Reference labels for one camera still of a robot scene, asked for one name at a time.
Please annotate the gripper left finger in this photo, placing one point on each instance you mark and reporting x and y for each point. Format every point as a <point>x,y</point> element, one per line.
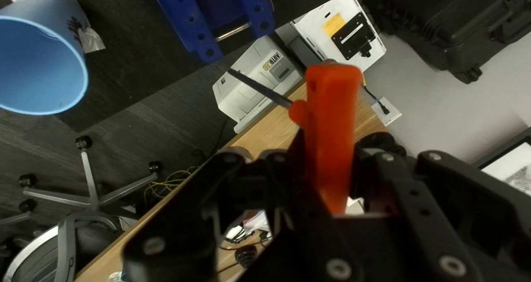
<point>186,215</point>

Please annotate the grey office chair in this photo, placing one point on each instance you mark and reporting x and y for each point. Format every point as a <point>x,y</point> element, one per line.
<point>89,190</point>

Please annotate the black hard case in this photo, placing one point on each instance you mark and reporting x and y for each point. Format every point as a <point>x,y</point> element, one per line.
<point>456,20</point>

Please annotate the blue metal frame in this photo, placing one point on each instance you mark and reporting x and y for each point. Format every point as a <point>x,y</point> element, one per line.
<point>186,16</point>

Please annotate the white printer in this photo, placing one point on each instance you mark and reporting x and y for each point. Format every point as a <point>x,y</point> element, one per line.
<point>253,87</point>

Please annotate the white computer case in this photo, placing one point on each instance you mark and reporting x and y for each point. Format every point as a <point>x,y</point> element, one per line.
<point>327,16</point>

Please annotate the white wall socket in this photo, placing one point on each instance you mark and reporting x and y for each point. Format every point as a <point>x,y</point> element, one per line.
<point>388,112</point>

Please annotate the black framed picture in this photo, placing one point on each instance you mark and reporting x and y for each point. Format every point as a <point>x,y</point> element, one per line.
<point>512,166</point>

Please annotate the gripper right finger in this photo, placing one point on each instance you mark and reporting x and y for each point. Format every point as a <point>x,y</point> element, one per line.
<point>464,199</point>

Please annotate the large blue cup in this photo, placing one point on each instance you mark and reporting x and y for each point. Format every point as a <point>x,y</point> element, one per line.
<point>37,62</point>

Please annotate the wooden desk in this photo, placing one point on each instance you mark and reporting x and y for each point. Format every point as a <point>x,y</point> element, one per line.
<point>265,132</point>

